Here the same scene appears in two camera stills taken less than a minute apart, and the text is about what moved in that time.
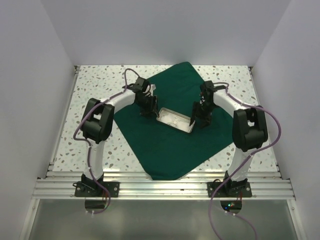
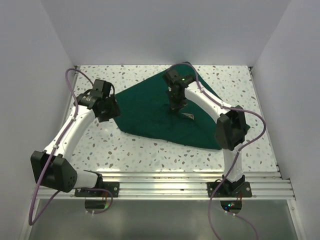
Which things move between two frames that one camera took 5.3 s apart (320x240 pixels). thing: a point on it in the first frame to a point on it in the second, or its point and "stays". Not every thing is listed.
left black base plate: x=92 y=189 stays
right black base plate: x=229 y=189 stays
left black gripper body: x=146 y=100 to x=111 y=109
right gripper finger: x=207 y=121 to x=181 y=104
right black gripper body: x=204 y=109 to x=174 y=100
